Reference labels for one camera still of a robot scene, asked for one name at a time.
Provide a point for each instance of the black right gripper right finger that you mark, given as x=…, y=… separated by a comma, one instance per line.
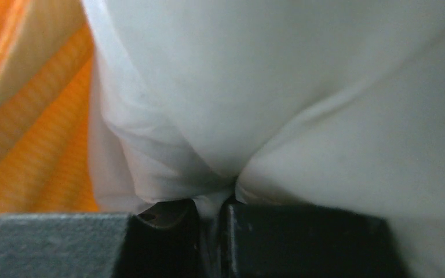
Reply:
x=307, y=241

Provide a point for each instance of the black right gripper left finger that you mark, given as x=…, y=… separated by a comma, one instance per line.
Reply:
x=163, y=241

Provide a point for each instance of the white pillow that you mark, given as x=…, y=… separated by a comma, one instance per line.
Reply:
x=333, y=103

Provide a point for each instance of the yellow pillowcase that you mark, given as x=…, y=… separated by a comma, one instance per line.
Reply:
x=46, y=54

